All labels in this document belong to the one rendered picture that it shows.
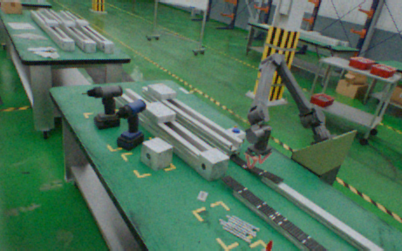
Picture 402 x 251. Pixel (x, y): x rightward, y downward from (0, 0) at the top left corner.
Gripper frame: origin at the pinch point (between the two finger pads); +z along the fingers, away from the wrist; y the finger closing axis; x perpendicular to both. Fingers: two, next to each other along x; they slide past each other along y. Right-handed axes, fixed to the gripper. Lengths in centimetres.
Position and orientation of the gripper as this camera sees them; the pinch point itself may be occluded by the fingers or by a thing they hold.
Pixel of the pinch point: (255, 164)
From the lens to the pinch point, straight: 141.6
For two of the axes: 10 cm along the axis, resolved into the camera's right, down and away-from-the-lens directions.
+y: -7.3, 2.1, -6.5
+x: 6.7, 4.1, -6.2
